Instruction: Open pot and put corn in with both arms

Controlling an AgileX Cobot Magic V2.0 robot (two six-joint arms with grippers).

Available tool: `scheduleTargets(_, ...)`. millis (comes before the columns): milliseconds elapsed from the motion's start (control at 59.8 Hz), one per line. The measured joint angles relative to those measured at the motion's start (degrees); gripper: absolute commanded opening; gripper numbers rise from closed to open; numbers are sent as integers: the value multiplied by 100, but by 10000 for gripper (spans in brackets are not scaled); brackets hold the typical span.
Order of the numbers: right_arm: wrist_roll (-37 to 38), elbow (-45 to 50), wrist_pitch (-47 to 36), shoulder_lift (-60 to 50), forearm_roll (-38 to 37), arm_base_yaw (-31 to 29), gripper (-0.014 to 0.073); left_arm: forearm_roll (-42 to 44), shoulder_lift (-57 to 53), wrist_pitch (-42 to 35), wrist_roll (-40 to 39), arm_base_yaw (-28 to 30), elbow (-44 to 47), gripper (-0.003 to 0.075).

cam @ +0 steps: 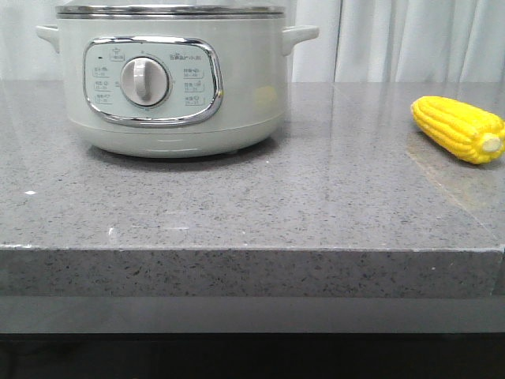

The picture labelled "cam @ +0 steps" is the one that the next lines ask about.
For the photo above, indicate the yellow corn cob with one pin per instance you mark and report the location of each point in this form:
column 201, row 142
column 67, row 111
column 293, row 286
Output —
column 470, row 133

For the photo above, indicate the glass pot lid gold knob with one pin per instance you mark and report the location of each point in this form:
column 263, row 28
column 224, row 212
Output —
column 158, row 8

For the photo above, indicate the pale green electric cooking pot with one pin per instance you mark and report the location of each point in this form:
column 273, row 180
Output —
column 175, row 86

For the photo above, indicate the white pleated curtain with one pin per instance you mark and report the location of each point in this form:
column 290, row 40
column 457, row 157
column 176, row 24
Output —
column 359, row 41

